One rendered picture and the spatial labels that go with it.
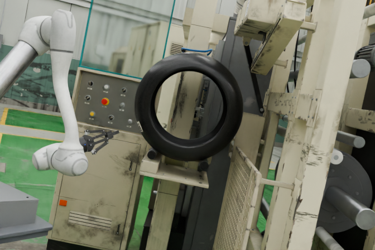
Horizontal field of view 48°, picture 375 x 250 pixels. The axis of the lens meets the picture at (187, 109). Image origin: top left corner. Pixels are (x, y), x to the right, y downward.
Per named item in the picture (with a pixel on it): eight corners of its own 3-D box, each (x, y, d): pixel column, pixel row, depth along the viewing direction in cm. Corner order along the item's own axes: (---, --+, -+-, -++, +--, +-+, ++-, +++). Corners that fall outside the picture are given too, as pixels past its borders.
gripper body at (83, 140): (70, 139, 201) (86, 133, 207) (76, 156, 202) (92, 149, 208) (77, 137, 196) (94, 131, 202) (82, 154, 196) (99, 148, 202)
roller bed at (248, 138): (227, 156, 269) (236, 110, 267) (250, 160, 269) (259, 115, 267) (230, 161, 249) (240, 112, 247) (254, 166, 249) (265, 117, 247)
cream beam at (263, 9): (232, 35, 251) (237, 11, 250) (273, 44, 251) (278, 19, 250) (245, 19, 190) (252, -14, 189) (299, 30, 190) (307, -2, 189)
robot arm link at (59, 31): (81, 52, 189) (63, 51, 197) (85, 11, 187) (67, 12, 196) (56, 49, 179) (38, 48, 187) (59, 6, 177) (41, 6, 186)
